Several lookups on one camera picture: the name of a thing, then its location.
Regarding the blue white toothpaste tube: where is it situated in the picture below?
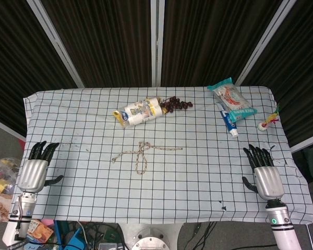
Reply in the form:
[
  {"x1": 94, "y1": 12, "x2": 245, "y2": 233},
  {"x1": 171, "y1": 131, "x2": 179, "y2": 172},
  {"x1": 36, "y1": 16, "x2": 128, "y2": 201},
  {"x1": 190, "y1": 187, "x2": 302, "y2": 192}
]
[{"x1": 215, "y1": 102, "x2": 238, "y2": 138}]

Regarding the colourful feather shuttlecock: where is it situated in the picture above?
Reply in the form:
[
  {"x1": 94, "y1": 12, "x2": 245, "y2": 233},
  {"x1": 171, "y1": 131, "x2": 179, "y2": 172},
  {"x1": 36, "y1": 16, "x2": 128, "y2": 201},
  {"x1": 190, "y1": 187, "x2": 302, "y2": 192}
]
[{"x1": 257, "y1": 104, "x2": 281, "y2": 132}]

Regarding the dark ribbed partition panel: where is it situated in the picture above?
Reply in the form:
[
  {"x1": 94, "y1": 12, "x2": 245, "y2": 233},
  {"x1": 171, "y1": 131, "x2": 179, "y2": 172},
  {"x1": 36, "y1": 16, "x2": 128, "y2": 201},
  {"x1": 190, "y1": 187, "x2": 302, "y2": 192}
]
[
  {"x1": 0, "y1": 0, "x2": 78, "y2": 136},
  {"x1": 241, "y1": 0, "x2": 313, "y2": 148},
  {"x1": 40, "y1": 0, "x2": 153, "y2": 89},
  {"x1": 161, "y1": 0, "x2": 284, "y2": 87}
]

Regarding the dark red grape bunch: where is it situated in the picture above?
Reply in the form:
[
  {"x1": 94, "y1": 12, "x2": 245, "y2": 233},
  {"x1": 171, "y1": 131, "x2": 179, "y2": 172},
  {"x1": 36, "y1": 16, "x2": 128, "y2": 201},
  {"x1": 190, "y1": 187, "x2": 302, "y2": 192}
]
[{"x1": 159, "y1": 96, "x2": 194, "y2": 114}]

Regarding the white partition base rail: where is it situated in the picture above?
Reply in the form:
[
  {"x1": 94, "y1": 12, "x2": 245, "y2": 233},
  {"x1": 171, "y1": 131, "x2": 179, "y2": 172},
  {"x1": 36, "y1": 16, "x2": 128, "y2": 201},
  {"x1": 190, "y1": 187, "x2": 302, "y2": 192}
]
[
  {"x1": 0, "y1": 116, "x2": 27, "y2": 143},
  {"x1": 289, "y1": 140, "x2": 313, "y2": 154}
]

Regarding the orange carton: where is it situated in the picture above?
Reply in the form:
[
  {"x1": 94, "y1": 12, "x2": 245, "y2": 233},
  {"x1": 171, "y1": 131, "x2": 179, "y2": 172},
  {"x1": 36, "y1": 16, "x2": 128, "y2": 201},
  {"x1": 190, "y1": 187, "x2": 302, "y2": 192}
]
[{"x1": 27, "y1": 219, "x2": 55, "y2": 244}]

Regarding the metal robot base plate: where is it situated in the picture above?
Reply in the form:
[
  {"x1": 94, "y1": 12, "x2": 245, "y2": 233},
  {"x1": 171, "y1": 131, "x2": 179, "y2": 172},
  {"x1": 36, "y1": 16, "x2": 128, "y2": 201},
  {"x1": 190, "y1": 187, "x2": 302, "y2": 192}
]
[{"x1": 119, "y1": 222, "x2": 184, "y2": 250}]

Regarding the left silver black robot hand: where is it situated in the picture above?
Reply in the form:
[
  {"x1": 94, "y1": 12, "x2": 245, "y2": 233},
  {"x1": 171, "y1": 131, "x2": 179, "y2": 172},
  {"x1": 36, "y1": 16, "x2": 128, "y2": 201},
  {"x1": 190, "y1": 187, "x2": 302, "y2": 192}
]
[{"x1": 17, "y1": 140, "x2": 64, "y2": 194}]

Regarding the white black checked tablecloth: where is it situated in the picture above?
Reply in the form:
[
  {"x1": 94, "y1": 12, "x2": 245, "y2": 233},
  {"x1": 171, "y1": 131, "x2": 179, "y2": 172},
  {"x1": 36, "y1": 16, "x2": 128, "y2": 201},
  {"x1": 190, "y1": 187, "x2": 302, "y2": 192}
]
[{"x1": 11, "y1": 85, "x2": 313, "y2": 225}]

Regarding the yellow packet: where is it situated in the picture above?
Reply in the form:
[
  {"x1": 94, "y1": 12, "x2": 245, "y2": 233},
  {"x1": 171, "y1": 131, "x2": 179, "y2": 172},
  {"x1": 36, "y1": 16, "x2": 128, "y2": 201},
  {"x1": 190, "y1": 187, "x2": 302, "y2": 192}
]
[{"x1": 0, "y1": 179, "x2": 16, "y2": 195}]

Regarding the black floor cable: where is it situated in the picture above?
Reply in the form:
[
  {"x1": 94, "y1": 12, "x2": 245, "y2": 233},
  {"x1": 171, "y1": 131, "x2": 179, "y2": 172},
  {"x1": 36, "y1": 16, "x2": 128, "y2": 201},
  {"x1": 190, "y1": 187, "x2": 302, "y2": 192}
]
[{"x1": 184, "y1": 221, "x2": 275, "y2": 250}]

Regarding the beige braided rope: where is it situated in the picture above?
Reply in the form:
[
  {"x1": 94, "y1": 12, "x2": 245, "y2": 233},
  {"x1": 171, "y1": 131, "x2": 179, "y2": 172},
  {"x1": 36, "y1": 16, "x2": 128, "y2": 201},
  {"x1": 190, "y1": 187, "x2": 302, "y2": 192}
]
[{"x1": 111, "y1": 141, "x2": 184, "y2": 176}]

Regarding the clear plastic bag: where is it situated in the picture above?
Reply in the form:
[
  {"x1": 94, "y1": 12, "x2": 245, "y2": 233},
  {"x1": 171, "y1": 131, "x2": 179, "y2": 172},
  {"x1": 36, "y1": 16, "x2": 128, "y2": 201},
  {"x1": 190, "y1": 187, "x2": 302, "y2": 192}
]
[{"x1": 0, "y1": 157, "x2": 22, "y2": 181}]

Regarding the toilet paper roll pack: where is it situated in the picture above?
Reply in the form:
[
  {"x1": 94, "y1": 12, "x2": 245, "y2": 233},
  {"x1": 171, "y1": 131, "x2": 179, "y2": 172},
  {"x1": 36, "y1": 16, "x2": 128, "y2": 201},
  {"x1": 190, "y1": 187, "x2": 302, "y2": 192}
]
[{"x1": 112, "y1": 96, "x2": 168, "y2": 129}]

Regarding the blue plastic frame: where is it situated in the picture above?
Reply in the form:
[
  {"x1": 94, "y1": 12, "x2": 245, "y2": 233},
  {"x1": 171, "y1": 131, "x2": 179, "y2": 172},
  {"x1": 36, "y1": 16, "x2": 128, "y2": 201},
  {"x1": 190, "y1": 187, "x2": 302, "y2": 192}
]
[{"x1": 53, "y1": 221, "x2": 90, "y2": 250}]

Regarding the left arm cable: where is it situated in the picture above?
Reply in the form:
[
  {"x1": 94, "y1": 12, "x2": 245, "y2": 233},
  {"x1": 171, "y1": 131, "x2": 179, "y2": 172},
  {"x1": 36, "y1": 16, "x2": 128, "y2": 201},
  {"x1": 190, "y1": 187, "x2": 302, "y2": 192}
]
[{"x1": 14, "y1": 194, "x2": 26, "y2": 242}]

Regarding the teal snack packet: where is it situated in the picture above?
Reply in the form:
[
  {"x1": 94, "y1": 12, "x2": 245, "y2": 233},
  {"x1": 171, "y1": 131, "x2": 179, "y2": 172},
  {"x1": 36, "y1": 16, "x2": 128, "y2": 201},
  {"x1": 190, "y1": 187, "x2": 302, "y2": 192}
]
[{"x1": 207, "y1": 77, "x2": 258, "y2": 123}]

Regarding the white partition post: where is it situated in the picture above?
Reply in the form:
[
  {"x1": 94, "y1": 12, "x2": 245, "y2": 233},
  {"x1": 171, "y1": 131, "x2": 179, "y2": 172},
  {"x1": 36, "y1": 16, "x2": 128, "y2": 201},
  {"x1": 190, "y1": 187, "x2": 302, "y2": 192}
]
[
  {"x1": 234, "y1": 0, "x2": 298, "y2": 86},
  {"x1": 26, "y1": 0, "x2": 86, "y2": 89},
  {"x1": 150, "y1": 0, "x2": 165, "y2": 87}
]

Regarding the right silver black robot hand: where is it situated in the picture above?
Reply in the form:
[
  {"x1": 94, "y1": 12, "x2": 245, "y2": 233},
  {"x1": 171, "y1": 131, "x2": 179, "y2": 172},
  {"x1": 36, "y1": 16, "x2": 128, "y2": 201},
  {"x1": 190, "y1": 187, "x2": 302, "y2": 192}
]
[{"x1": 242, "y1": 144, "x2": 285, "y2": 201}]

